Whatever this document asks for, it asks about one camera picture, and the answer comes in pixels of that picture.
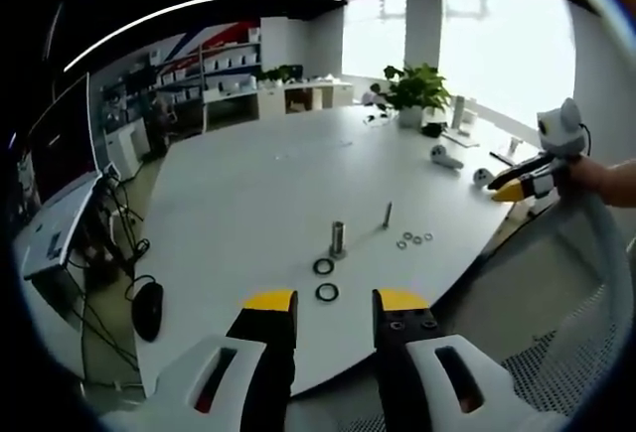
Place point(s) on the storage shelving unit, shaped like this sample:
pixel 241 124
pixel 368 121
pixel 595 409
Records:
pixel 199 69

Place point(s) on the white handheld controller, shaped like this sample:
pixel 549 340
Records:
pixel 481 176
pixel 443 155

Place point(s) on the white mesh chair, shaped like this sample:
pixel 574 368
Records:
pixel 551 303

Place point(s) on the white flat stand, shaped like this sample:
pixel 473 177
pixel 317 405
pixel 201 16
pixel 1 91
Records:
pixel 507 154

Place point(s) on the white side table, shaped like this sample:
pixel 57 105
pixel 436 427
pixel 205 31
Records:
pixel 54 238

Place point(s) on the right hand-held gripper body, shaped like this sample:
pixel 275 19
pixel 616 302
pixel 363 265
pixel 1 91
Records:
pixel 561 129

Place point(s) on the thin metal threaded stud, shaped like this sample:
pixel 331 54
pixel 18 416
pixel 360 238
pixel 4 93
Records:
pixel 386 216

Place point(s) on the dark monitor screen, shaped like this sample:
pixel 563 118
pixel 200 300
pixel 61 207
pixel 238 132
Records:
pixel 64 139

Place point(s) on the small black object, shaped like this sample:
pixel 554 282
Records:
pixel 432 129

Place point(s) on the white box cabinet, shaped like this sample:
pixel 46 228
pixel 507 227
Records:
pixel 126 146

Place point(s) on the person's right hand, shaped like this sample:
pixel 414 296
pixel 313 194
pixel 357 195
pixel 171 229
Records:
pixel 591 179

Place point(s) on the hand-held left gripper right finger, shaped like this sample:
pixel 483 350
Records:
pixel 397 347

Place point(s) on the ceiling light strip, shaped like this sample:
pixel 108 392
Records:
pixel 199 4

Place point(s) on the thick metal cylinder post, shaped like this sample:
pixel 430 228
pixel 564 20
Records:
pixel 339 239

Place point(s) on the black computer mouse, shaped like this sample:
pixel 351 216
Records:
pixel 148 310

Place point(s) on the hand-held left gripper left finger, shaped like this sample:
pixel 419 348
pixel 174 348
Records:
pixel 258 342

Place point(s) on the green potted plant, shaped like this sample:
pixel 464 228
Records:
pixel 415 87

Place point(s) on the white low cabinet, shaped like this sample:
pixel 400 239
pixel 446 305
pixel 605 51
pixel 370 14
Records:
pixel 303 97

